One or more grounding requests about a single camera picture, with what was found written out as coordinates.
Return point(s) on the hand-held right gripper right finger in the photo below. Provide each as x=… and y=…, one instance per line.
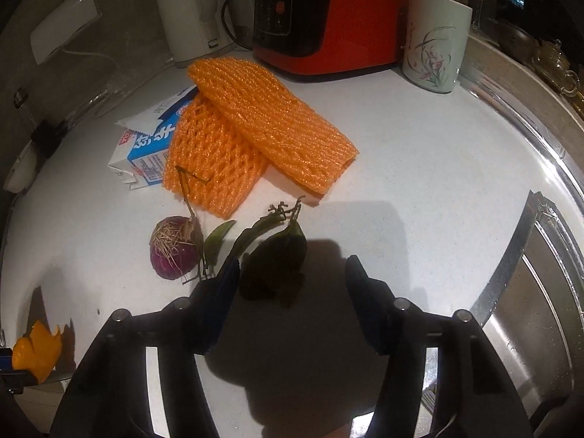
x=365, y=310

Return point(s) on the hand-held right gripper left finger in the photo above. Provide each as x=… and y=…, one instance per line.
x=223, y=301

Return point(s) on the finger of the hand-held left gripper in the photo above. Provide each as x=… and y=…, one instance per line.
x=16, y=381
x=4, y=358

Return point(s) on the orange peel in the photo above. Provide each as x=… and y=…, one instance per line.
x=34, y=351

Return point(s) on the green leaf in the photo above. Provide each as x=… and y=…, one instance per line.
x=216, y=239

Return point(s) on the wilted green vegetable scrap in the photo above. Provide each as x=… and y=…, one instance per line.
x=273, y=255

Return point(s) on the red onion piece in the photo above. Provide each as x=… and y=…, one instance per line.
x=171, y=255

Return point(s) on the orange foam fruit net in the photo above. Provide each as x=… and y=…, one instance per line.
x=210, y=169
x=273, y=123

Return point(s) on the blue and white milk carton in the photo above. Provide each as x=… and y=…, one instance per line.
x=146, y=155

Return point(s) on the stainless steel sink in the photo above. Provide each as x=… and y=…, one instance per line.
x=538, y=328

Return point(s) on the white bowl with flower print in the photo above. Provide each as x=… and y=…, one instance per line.
x=20, y=171

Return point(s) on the glass bottle with dark sauce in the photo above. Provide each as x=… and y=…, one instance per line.
x=45, y=134

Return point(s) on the clear plastic bag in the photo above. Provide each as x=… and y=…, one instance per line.
x=105, y=91

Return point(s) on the white cup with flower print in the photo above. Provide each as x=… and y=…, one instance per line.
x=433, y=45

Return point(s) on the red and black blender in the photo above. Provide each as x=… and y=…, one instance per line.
x=346, y=23

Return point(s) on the white electric kettle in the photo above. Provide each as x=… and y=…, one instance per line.
x=187, y=13

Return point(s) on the white wall socket cover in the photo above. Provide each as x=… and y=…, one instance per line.
x=64, y=27

